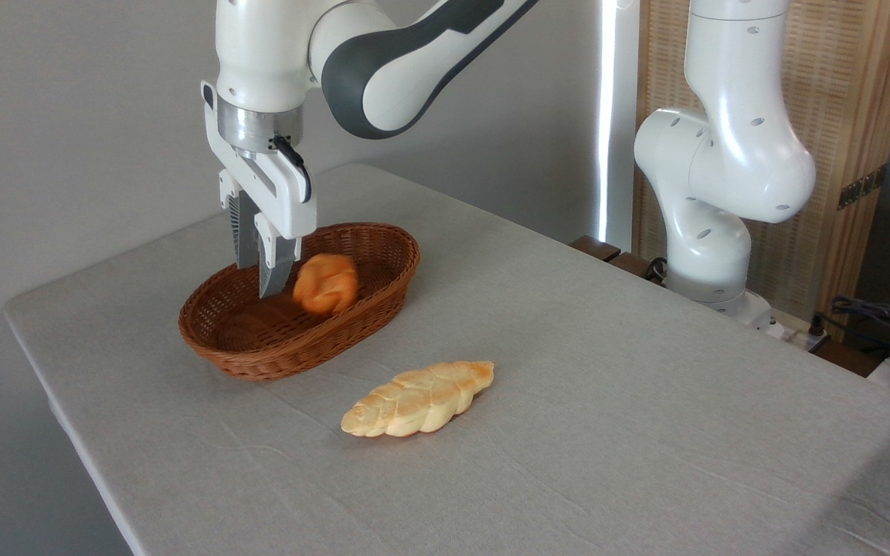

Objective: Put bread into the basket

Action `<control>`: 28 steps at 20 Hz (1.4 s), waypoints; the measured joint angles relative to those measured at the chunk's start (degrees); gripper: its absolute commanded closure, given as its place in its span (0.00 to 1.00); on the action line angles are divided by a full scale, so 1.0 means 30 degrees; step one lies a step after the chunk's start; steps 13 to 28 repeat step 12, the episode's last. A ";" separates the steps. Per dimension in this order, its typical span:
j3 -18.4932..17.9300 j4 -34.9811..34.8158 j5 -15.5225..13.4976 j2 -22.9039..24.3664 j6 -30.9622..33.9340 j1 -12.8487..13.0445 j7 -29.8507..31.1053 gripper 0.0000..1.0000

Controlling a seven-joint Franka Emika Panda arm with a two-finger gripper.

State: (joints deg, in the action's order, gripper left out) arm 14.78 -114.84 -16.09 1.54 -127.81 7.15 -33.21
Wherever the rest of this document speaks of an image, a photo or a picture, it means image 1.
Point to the dark brown wooden block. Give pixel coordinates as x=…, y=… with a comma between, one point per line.
x=607, y=253

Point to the black metal screen hinge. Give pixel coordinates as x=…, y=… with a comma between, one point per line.
x=862, y=187

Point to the grey tablecloth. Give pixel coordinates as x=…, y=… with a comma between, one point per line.
x=568, y=432

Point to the round bread roll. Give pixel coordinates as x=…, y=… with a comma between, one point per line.
x=326, y=284

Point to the brown wicker oval basket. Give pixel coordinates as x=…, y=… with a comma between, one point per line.
x=275, y=347

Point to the long braided bread loaf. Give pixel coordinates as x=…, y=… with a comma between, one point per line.
x=414, y=400

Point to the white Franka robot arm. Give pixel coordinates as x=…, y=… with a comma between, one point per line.
x=383, y=69

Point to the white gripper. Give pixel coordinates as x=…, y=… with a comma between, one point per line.
x=283, y=193

